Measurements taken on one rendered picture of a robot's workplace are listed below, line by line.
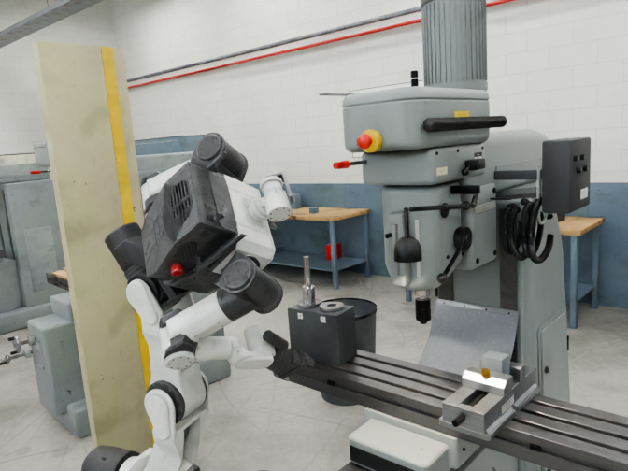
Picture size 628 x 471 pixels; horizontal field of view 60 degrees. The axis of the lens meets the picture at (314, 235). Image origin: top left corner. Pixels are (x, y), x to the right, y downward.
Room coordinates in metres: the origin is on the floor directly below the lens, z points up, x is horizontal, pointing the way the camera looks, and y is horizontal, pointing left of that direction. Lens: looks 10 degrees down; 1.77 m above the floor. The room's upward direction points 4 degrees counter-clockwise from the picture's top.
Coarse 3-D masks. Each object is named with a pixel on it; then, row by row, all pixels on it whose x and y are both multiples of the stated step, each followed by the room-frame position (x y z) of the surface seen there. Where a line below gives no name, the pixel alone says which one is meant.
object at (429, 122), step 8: (424, 120) 1.39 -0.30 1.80; (432, 120) 1.38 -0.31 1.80; (440, 120) 1.40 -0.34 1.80; (448, 120) 1.43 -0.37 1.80; (456, 120) 1.46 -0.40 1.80; (464, 120) 1.50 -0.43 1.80; (472, 120) 1.53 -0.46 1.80; (480, 120) 1.57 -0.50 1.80; (488, 120) 1.60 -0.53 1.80; (496, 120) 1.65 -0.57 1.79; (504, 120) 1.69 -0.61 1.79; (424, 128) 1.39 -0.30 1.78; (432, 128) 1.38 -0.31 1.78; (440, 128) 1.40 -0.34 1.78; (448, 128) 1.43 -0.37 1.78; (456, 128) 1.47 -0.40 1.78; (464, 128) 1.51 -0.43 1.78; (472, 128) 1.55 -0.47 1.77; (480, 128) 1.60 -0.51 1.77
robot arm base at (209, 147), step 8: (208, 136) 1.57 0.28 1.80; (216, 136) 1.56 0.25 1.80; (200, 144) 1.57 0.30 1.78; (208, 144) 1.55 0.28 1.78; (216, 144) 1.54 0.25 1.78; (224, 144) 1.55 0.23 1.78; (200, 152) 1.55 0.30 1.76; (208, 152) 1.54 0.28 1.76; (216, 152) 1.53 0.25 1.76; (192, 160) 1.56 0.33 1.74; (200, 160) 1.55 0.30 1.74; (208, 160) 1.54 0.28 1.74; (216, 168) 1.52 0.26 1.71; (224, 168) 1.55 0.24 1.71; (232, 176) 1.58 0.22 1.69; (240, 176) 1.63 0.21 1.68
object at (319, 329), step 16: (304, 304) 1.92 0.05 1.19; (320, 304) 1.92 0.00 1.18; (336, 304) 1.89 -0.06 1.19; (304, 320) 1.88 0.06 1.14; (320, 320) 1.84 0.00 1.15; (336, 320) 1.80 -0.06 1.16; (352, 320) 1.88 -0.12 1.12; (304, 336) 1.89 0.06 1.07; (320, 336) 1.85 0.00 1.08; (336, 336) 1.80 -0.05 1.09; (352, 336) 1.88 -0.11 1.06; (304, 352) 1.89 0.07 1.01; (320, 352) 1.85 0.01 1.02; (336, 352) 1.81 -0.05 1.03; (352, 352) 1.87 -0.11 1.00
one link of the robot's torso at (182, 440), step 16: (160, 400) 1.51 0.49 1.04; (160, 416) 1.51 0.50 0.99; (192, 416) 1.62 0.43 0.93; (160, 432) 1.52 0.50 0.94; (176, 432) 1.52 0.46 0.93; (192, 432) 1.64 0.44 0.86; (160, 448) 1.56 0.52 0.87; (176, 448) 1.52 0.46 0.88; (192, 448) 1.65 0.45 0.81; (160, 464) 1.59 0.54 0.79; (176, 464) 1.56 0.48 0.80; (192, 464) 1.65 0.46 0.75
